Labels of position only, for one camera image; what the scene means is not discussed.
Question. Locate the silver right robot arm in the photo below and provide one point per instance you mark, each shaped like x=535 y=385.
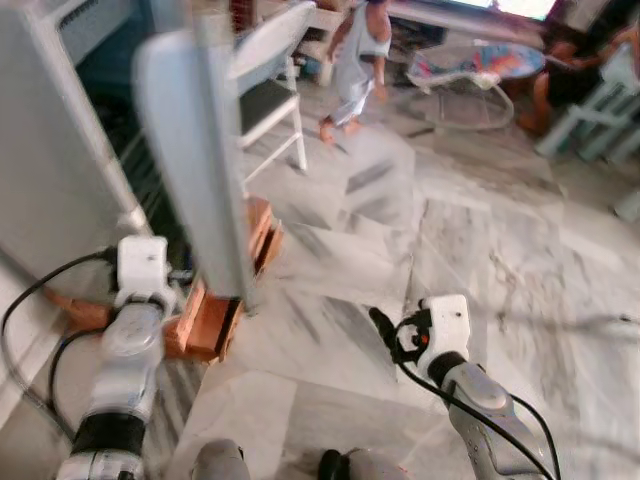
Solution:
x=480 y=395

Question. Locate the white fridge door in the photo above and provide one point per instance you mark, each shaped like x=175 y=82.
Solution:
x=195 y=150

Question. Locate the white fridge body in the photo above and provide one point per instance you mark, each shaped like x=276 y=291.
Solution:
x=50 y=120

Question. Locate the grey right robot leg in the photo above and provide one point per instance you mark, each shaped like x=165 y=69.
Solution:
x=370 y=466

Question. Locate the grey robot leg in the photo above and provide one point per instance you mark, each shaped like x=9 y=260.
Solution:
x=370 y=466
x=220 y=462

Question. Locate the wooden support block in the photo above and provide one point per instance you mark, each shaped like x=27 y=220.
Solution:
x=262 y=235
x=205 y=325

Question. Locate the grey left robot leg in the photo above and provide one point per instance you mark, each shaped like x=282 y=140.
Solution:
x=220 y=462

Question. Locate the white folding chair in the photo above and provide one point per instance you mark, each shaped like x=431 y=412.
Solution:
x=265 y=100

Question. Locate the child in grey clothes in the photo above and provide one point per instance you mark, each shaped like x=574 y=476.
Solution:
x=360 y=60

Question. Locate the colourful baby bouncer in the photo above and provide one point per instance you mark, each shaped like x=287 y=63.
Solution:
x=480 y=65

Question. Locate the seated person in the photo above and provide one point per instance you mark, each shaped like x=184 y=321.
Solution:
x=570 y=85

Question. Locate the pale green plastic chair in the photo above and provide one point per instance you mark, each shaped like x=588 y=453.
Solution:
x=605 y=110

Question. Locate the orange brick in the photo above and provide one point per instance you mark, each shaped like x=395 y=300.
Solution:
x=85 y=315

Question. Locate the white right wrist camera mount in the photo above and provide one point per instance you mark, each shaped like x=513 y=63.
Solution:
x=447 y=322

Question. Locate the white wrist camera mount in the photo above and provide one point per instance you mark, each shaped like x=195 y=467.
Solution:
x=447 y=322
x=143 y=268

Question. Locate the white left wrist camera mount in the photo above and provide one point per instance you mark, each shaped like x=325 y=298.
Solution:
x=143 y=268

